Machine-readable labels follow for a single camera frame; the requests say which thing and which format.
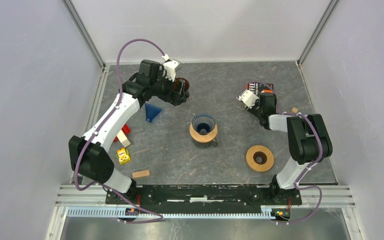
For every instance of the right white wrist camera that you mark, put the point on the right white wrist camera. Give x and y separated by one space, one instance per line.
248 98

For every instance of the beige wooden cube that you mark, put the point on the beige wooden cube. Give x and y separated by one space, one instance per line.
122 138

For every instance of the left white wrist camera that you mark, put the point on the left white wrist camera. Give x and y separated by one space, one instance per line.
170 66

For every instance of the clear glass coffee server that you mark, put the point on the clear glass coffee server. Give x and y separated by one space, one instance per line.
212 143

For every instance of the small blue ribbed dripper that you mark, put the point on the small blue ribbed dripper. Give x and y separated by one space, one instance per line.
151 112

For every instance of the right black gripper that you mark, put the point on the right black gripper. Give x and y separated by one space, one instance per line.
252 110

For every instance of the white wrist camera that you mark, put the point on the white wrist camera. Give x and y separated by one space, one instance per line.
248 98
170 66

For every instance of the red toy block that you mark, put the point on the red toy block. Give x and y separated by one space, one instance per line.
125 130

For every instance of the wooden ring dripper holder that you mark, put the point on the wooden ring dripper holder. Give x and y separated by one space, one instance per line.
203 139

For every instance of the white toothed cable tray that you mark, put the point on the white toothed cable tray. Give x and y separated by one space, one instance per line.
124 213

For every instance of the small wooden block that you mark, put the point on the small wooden block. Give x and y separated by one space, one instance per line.
141 174

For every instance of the small wooden cube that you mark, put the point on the small wooden cube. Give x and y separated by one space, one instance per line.
294 110

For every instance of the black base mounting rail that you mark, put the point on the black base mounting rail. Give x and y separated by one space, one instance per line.
210 198

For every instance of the orange black coffee filter box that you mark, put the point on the orange black coffee filter box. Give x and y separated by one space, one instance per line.
259 87

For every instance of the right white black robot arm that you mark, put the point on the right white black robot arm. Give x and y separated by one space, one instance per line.
308 139

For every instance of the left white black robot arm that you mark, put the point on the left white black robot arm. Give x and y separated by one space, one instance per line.
89 153

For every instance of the yellow small juice box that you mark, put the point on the yellow small juice box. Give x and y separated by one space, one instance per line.
123 156

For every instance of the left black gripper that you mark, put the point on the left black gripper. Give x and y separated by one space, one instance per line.
176 98

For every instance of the brown amber glass dripper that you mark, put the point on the brown amber glass dripper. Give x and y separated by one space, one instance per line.
186 86

